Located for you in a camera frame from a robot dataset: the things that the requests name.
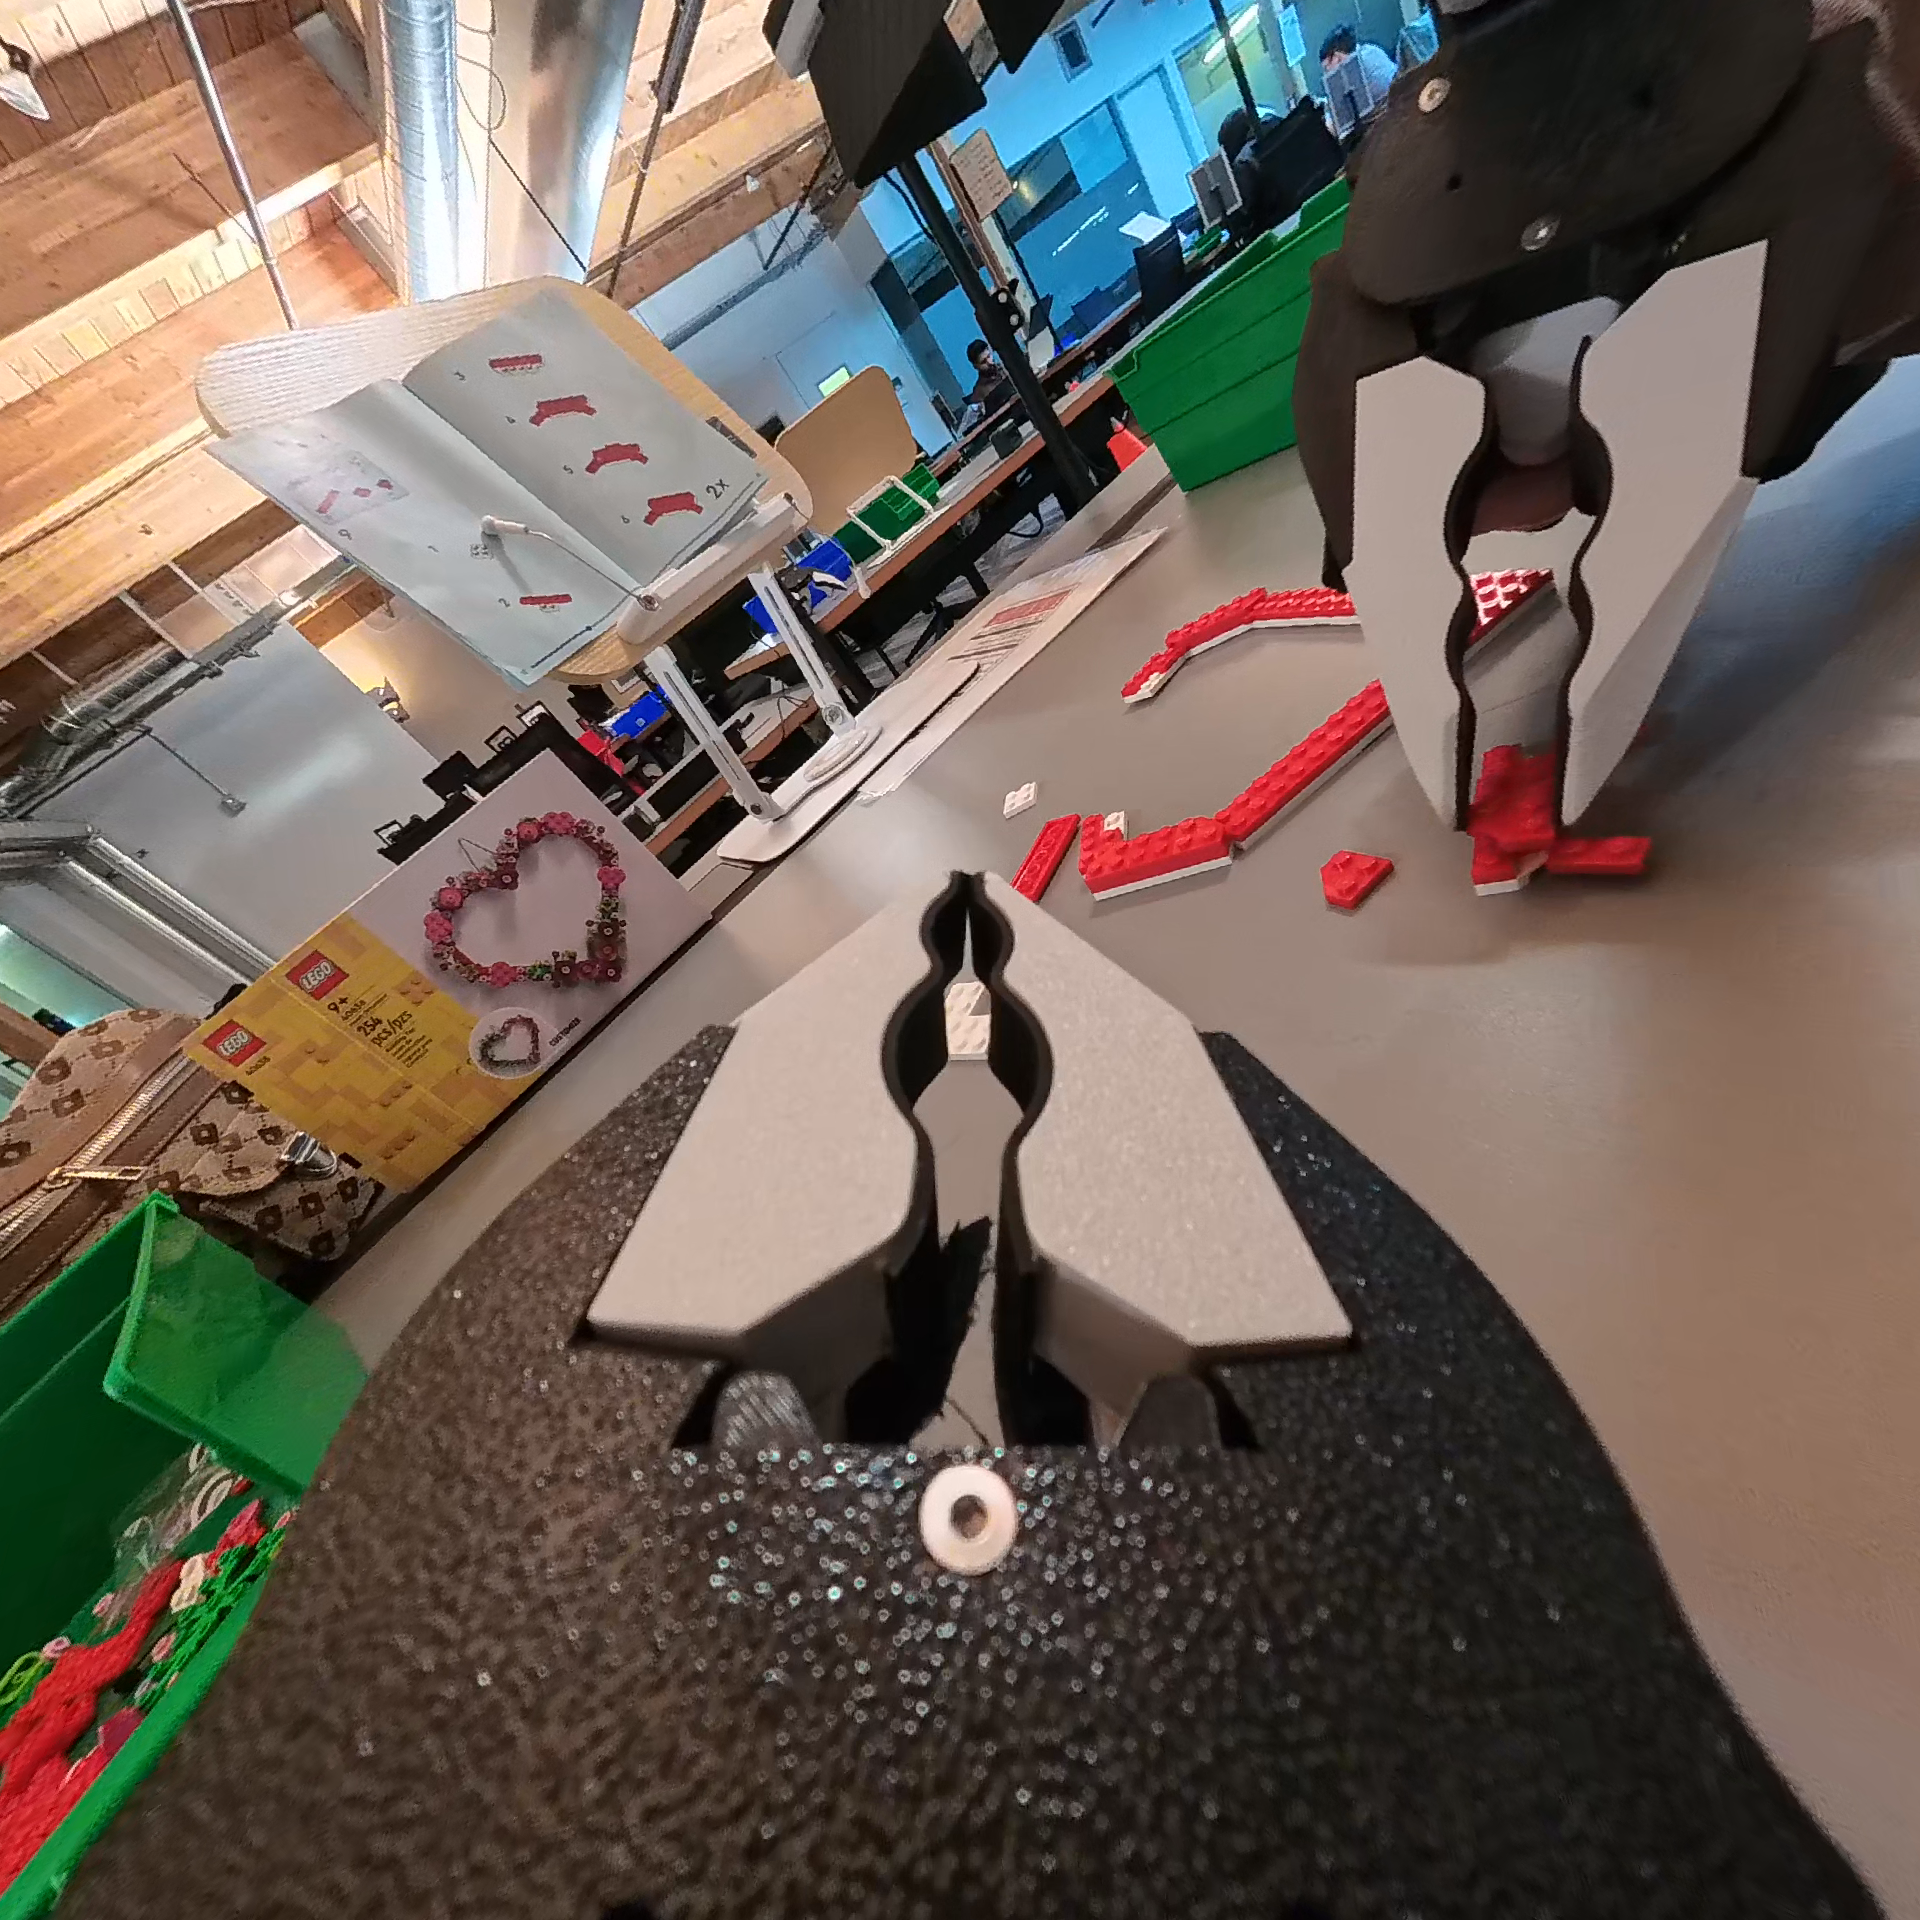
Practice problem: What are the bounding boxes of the lego set box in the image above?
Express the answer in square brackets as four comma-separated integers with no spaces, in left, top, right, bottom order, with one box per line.
[182,748,707,1195]

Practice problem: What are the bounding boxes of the person's right forearm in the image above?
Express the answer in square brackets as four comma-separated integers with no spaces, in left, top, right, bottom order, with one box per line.
[1805,0,1920,362]

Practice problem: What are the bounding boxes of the brown patterned bag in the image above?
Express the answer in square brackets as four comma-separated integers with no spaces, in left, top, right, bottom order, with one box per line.
[0,1008,384,1323]

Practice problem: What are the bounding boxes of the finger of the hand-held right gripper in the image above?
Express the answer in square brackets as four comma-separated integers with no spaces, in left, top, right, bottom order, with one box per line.
[1355,355,1507,832]
[1552,236,1771,832]

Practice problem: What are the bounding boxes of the lego instruction booklet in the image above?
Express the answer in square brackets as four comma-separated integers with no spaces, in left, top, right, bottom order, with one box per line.
[208,290,775,683]

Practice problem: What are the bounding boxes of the thin metal rod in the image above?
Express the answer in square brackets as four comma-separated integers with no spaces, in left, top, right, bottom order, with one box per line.
[167,0,302,329]

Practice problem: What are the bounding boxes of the silver ventilation duct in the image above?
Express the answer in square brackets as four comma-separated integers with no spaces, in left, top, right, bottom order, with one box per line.
[375,0,647,309]

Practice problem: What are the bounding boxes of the green plastic bin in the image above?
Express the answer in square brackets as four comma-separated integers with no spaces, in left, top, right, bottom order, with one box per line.
[0,1192,370,1920]

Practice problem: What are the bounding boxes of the long red lego assembly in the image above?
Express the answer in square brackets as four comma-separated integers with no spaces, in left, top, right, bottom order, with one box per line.
[1077,680,1397,902]

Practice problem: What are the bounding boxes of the pile of lego pieces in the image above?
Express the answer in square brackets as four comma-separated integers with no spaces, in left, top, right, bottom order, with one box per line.
[0,1478,294,1845]

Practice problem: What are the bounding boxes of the stacked green plastic bins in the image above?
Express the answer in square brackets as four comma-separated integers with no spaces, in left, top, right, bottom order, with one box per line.
[1105,178,1361,498]

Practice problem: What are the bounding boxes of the flat cardboard sheet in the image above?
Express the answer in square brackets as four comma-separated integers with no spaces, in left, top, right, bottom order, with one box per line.
[718,526,1171,863]

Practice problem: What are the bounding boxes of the green bin with white handles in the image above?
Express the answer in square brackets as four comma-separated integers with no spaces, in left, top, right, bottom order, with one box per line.
[831,463,947,560]

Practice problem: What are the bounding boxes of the curved red lego assembly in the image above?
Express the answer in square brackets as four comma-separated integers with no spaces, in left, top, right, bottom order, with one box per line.
[1122,589,1361,702]

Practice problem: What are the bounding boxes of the black stand pole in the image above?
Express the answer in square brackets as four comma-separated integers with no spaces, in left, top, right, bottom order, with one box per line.
[898,156,1120,519]

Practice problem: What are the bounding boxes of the blue storage bins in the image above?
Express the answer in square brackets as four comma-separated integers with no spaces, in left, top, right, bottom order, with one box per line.
[744,543,862,630]

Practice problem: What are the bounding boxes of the black overhead monitor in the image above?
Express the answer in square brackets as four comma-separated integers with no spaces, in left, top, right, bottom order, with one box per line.
[767,0,1084,188]

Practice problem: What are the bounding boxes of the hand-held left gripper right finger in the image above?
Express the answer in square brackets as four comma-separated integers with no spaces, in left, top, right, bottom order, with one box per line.
[971,869,1361,1426]

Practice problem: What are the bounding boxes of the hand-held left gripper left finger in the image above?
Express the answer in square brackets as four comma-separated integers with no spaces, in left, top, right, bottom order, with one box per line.
[585,869,977,1350]

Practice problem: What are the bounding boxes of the person's right hand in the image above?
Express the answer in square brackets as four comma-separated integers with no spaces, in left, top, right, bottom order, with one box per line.
[1462,458,1595,538]

